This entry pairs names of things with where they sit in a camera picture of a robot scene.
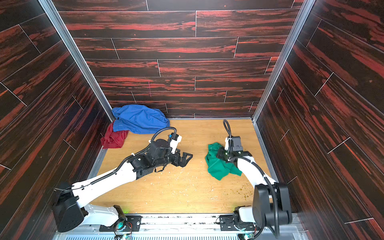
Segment green cloth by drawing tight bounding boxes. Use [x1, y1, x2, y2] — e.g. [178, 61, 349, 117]
[205, 143, 242, 181]

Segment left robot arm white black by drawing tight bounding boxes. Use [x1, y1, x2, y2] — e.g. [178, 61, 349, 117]
[52, 139, 193, 233]

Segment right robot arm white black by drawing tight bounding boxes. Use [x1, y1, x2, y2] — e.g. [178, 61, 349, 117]
[217, 137, 293, 240]

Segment blue cloth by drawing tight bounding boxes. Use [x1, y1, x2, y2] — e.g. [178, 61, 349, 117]
[112, 105, 170, 135]

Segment red cloth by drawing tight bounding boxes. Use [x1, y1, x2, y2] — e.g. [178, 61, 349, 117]
[101, 123, 129, 149]

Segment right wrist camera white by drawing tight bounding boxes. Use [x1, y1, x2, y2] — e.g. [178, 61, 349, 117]
[225, 137, 232, 151]

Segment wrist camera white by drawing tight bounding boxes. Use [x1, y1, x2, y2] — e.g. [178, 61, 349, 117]
[170, 133, 182, 154]
[225, 137, 232, 151]

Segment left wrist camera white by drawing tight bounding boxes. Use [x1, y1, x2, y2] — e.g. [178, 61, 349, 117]
[170, 133, 182, 154]

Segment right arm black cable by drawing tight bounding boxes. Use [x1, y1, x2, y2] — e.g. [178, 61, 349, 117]
[222, 119, 281, 239]

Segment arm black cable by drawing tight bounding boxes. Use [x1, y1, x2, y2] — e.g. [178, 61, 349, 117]
[53, 126, 178, 193]
[222, 119, 281, 239]

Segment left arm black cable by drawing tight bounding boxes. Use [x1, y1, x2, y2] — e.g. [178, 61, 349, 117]
[53, 126, 178, 193]

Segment aluminium front rail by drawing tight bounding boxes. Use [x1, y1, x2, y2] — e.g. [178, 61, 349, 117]
[52, 212, 310, 240]

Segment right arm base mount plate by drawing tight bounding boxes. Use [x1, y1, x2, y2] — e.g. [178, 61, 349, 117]
[216, 214, 256, 232]

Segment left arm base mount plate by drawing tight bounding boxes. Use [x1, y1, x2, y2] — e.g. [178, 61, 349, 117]
[99, 215, 142, 233]

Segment right corner aluminium post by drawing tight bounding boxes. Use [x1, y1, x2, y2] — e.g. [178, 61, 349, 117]
[253, 0, 316, 126]

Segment corner aluminium post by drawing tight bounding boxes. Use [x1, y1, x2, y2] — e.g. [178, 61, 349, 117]
[253, 0, 316, 126]
[38, 0, 115, 122]

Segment left corner aluminium post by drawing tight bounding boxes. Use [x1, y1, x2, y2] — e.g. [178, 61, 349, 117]
[38, 0, 115, 122]

